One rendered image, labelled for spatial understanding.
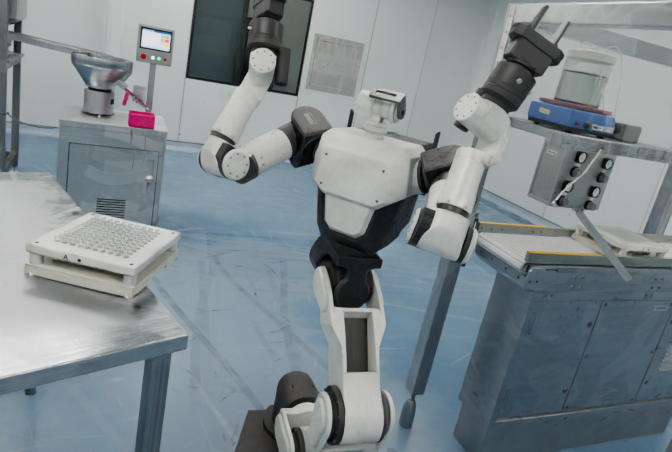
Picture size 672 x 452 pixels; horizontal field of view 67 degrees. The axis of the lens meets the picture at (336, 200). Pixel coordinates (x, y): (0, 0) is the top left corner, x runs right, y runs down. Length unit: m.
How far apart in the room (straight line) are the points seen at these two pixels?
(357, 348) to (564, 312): 0.99
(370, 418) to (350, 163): 0.63
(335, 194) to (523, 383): 1.23
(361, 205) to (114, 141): 2.43
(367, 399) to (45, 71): 5.48
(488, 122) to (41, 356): 0.93
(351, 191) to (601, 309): 1.32
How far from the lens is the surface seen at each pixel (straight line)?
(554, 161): 1.75
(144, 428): 1.21
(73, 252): 1.23
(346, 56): 6.75
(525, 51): 1.14
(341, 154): 1.30
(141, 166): 3.55
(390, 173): 1.25
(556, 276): 1.96
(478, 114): 1.07
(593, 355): 2.43
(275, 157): 1.36
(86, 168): 3.56
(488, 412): 2.23
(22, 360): 1.02
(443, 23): 7.44
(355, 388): 1.37
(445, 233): 1.02
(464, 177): 1.04
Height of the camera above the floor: 1.44
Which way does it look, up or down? 16 degrees down
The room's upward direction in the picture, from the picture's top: 12 degrees clockwise
